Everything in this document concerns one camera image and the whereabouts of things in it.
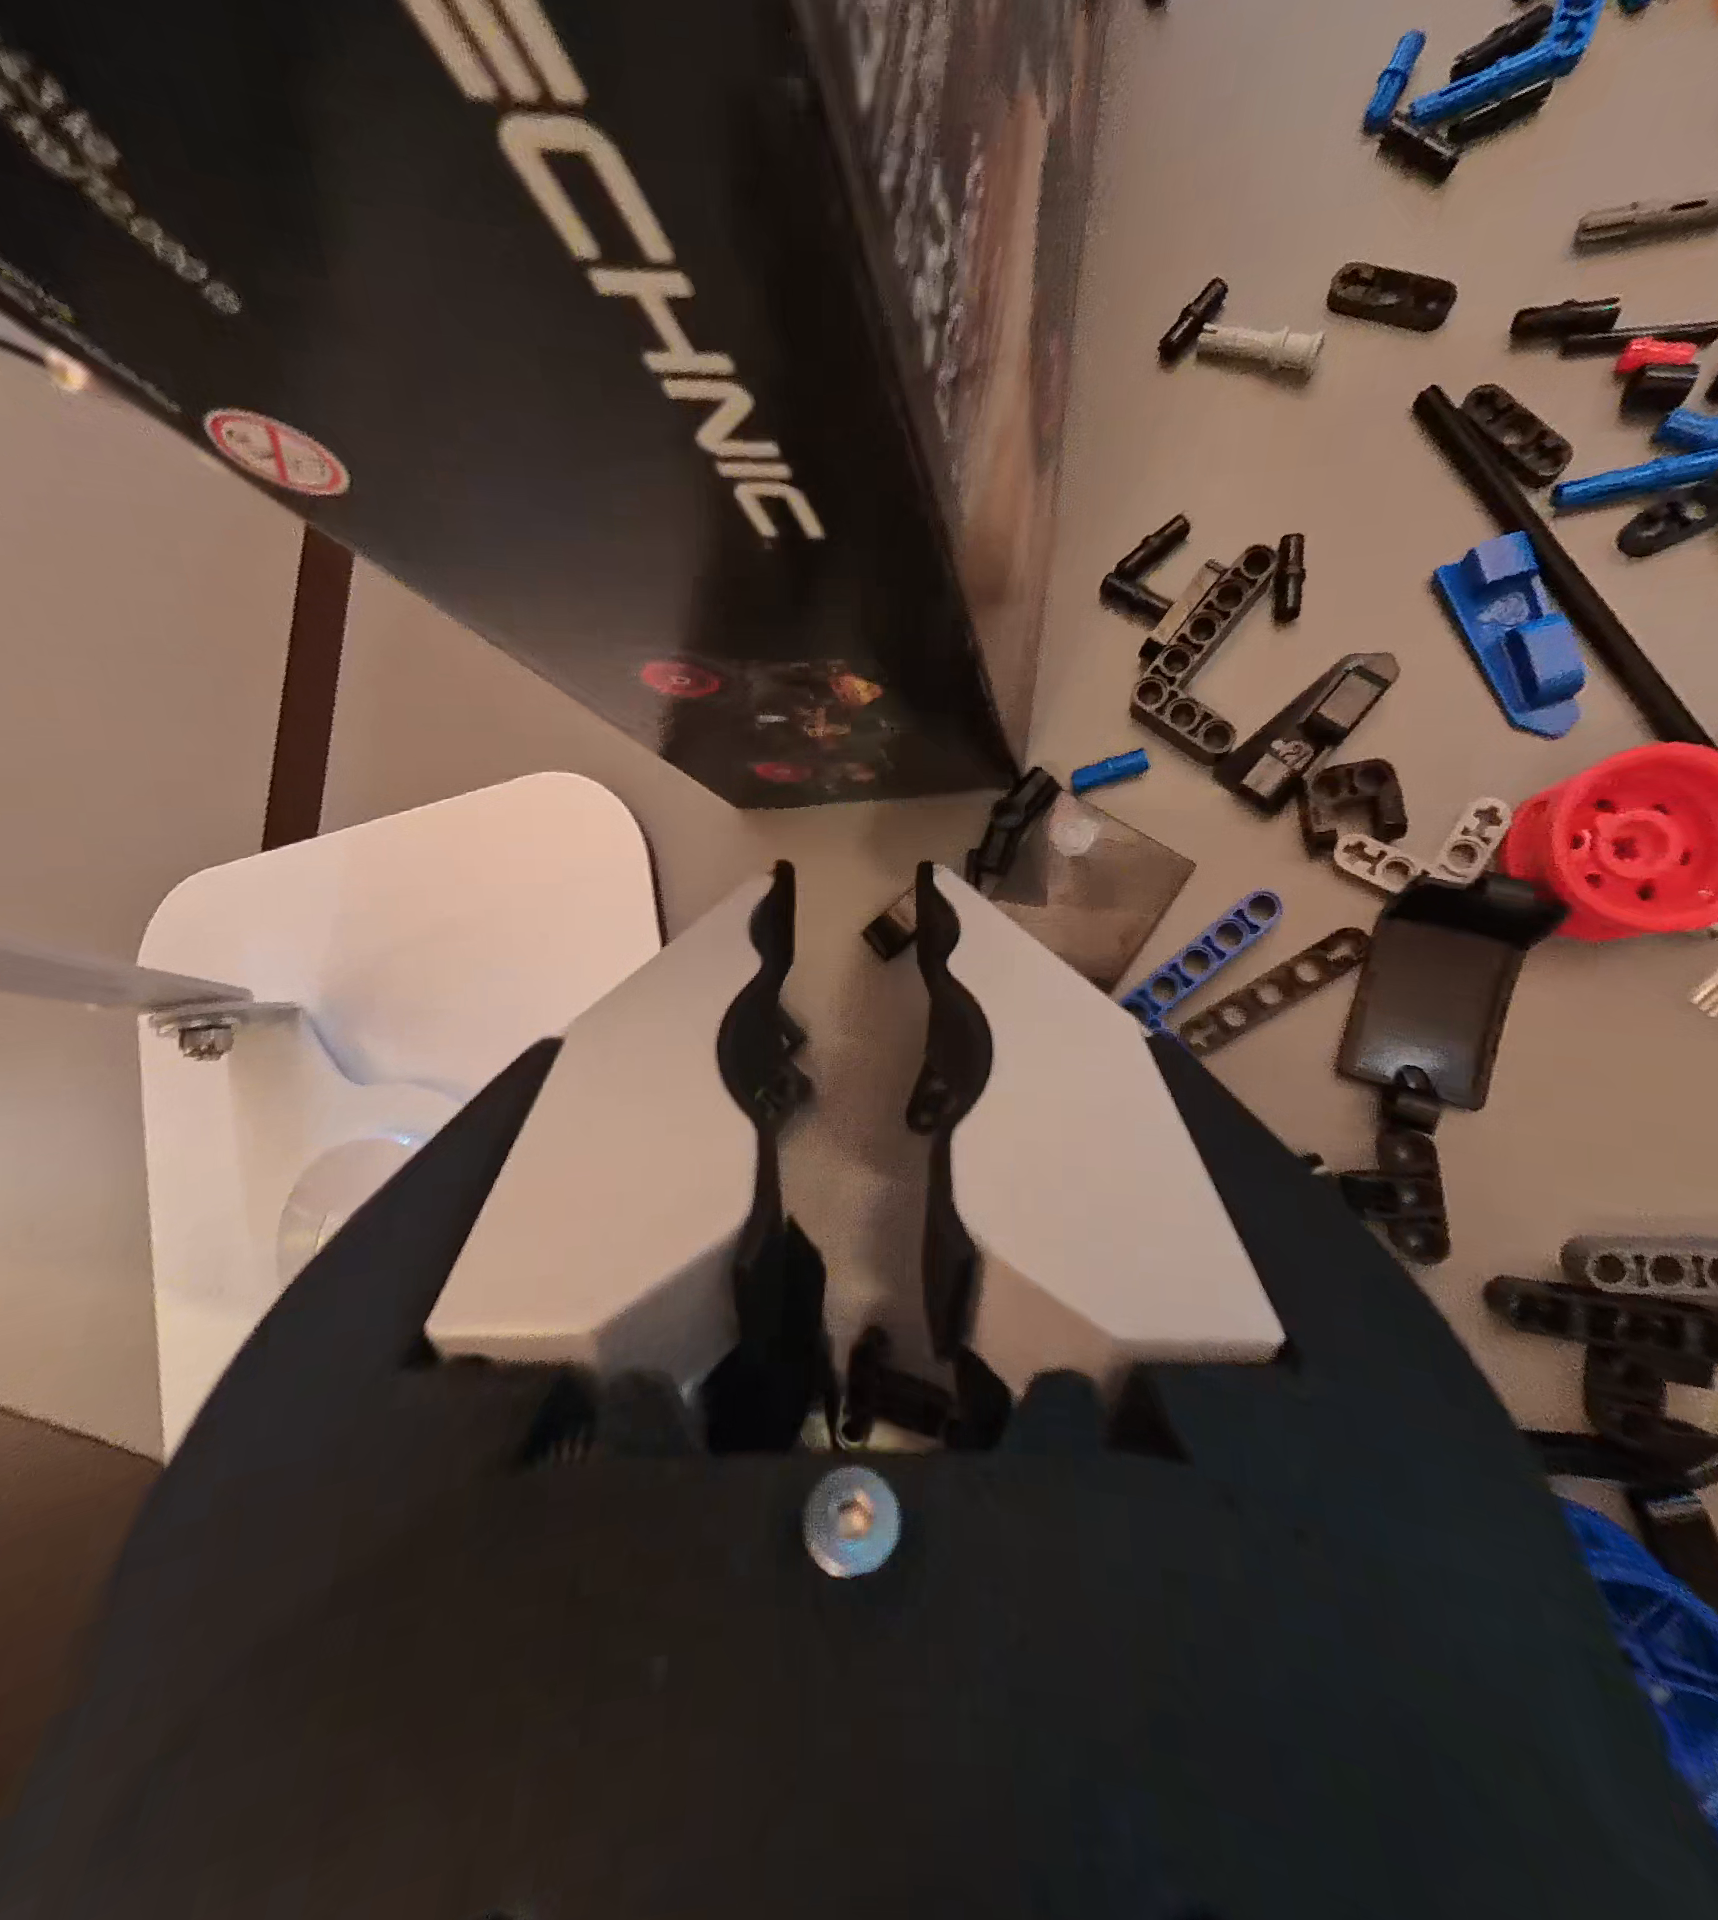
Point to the white pin with black connector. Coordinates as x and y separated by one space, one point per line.
1249 343

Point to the pile of black toy beams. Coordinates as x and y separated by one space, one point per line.
1204 644

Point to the pile of small toy pins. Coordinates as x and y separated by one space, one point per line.
1669 435

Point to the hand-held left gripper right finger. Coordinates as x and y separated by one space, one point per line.
1099 1201

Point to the toy truck set box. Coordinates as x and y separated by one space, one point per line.
499 374

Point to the large red toy wheel hub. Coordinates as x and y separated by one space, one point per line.
1647 840

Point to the blue toy wheel hub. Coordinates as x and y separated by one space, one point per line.
1685 1681

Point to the long black toy axle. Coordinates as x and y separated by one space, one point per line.
1564 571

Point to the dark rectangular desk pad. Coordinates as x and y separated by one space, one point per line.
18 1590

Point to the black oval thin beam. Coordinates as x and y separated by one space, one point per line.
1393 293

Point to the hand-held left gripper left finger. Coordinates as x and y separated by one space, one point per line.
604 1201

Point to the small black toy piece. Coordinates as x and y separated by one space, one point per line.
888 932

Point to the black curved toy panel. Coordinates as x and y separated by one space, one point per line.
1445 998

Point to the blue curved toy panel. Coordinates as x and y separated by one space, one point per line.
1519 631

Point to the blue thin straight beam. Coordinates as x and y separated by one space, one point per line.
1204 961

